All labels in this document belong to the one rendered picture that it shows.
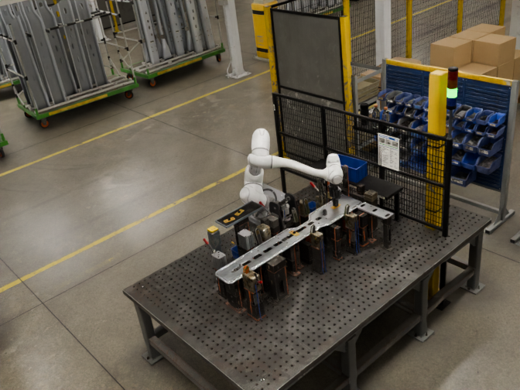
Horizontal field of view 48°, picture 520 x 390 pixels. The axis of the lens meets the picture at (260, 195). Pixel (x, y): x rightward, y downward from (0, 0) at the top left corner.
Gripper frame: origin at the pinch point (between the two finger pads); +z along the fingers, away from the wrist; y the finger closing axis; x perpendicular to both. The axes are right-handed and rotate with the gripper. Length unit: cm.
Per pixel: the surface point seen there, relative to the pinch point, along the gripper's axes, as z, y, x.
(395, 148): -29, 17, 55
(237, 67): 88, -579, 369
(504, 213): 95, 41, 201
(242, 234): -6, -16, -82
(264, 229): -3, -12, -65
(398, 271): 35, 63, -5
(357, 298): 35, 60, -47
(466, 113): -11, 3, 184
